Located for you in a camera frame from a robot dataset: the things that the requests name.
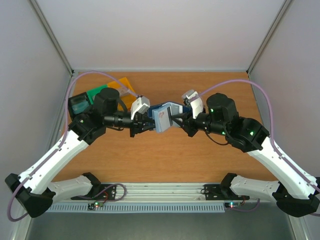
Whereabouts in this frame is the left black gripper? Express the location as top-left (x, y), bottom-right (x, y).
top-left (105, 110), bottom-right (161, 138)

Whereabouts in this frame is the blue card holder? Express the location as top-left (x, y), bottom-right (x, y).
top-left (147, 101), bottom-right (191, 133)

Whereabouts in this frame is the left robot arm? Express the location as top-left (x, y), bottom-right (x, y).
top-left (5, 87), bottom-right (154, 218)

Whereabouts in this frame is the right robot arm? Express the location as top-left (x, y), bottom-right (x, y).
top-left (171, 93), bottom-right (320, 218)

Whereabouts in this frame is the teal card in black bin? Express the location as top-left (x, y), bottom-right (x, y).
top-left (71, 101), bottom-right (90, 115)

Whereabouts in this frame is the yellow plastic bin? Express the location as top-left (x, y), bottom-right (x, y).
top-left (107, 77), bottom-right (136, 111)

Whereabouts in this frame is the green plastic bin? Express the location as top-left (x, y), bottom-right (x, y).
top-left (86, 84), bottom-right (108, 105)

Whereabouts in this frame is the black plastic bin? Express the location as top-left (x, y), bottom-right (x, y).
top-left (68, 92), bottom-right (93, 121)

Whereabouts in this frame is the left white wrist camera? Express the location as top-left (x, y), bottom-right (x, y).
top-left (130, 96), bottom-right (151, 120)

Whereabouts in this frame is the aluminium front rail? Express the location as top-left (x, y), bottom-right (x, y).
top-left (54, 181), bottom-right (276, 203)

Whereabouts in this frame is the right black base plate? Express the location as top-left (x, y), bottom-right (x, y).
top-left (200, 184), bottom-right (250, 201)

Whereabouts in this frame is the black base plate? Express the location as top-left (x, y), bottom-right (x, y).
top-left (200, 184), bottom-right (250, 201)
top-left (71, 183), bottom-right (117, 201)

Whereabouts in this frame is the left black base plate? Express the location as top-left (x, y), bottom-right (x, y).
top-left (71, 183), bottom-right (117, 201)

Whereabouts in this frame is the grey slotted cable duct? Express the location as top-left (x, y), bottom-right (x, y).
top-left (47, 202), bottom-right (225, 214)

